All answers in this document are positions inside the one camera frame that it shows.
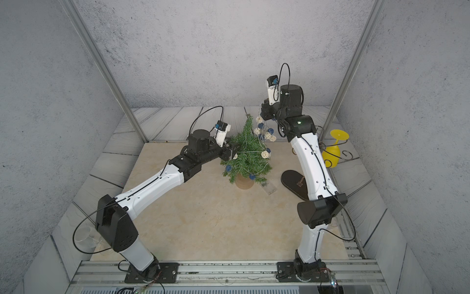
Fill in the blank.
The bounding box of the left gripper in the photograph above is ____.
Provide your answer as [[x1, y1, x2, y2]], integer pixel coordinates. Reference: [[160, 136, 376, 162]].
[[196, 136, 241, 167]]

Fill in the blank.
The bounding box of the string light with rattan balls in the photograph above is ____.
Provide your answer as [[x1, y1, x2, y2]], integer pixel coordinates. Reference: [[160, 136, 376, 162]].
[[222, 115, 279, 196]]

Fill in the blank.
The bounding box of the small green christmas tree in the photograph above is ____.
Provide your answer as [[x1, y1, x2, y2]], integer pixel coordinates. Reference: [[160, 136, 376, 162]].
[[220, 114, 273, 191]]

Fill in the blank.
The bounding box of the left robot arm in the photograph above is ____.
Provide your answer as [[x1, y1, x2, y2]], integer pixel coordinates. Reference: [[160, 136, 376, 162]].
[[95, 121, 237, 281]]

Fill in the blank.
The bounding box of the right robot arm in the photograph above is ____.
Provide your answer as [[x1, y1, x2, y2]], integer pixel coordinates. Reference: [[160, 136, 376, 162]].
[[261, 77, 347, 281]]

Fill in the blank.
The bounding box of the clear wine glass left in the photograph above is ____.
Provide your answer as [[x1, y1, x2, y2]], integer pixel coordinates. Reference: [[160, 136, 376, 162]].
[[72, 225, 101, 254]]

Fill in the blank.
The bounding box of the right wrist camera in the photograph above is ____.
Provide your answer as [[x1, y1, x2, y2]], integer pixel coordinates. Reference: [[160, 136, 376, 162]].
[[266, 75, 279, 105]]

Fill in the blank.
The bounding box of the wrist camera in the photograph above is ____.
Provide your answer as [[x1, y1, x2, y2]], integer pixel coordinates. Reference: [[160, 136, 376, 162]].
[[215, 120, 231, 148], [266, 75, 279, 105]]

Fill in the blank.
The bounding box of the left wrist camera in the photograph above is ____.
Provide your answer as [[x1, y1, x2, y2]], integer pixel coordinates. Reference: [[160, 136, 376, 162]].
[[215, 120, 231, 148]]

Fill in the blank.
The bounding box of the right frame post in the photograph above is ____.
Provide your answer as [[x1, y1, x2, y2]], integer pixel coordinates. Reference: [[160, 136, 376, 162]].
[[319, 0, 387, 142]]

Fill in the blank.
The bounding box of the frame post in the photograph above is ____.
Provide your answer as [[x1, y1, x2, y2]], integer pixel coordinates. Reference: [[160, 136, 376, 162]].
[[319, 0, 387, 142], [59, 0, 149, 143]]

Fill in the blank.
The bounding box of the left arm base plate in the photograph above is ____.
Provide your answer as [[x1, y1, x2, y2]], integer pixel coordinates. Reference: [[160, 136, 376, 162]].
[[124, 262, 179, 284]]

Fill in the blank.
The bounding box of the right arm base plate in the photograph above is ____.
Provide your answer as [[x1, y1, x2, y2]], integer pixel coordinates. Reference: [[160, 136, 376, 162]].
[[275, 260, 330, 283]]

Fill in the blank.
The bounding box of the left frame post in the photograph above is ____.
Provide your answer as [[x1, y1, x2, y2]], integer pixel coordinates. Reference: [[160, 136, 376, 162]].
[[59, 0, 149, 143]]

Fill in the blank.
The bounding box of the aluminium mounting rail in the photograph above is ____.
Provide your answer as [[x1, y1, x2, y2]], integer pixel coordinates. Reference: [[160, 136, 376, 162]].
[[71, 259, 388, 294]]

